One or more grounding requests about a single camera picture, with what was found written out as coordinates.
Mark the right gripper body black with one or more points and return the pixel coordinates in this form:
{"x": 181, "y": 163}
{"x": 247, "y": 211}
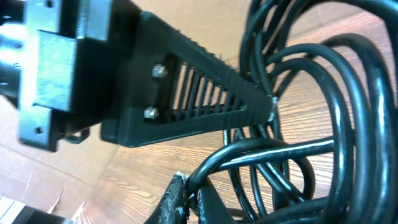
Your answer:
{"x": 59, "y": 61}

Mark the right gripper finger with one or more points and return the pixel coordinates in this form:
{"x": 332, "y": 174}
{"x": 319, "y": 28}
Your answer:
{"x": 172, "y": 207}
{"x": 170, "y": 87}

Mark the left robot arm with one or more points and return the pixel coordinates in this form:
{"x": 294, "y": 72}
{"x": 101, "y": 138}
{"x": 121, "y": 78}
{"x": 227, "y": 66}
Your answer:
{"x": 15, "y": 212}

